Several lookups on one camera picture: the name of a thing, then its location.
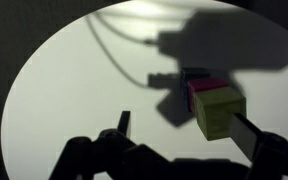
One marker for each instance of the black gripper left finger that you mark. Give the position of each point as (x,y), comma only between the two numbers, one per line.
(124,122)

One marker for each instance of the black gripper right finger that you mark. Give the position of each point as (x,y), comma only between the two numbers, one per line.
(245,135)

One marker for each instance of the green block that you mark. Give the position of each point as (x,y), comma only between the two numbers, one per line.
(214,108)

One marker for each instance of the pink block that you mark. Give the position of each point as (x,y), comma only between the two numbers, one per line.
(199,85)

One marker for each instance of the blue block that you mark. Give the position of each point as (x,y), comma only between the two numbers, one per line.
(189,73)

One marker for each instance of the round white table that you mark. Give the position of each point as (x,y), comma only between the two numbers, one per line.
(126,57)

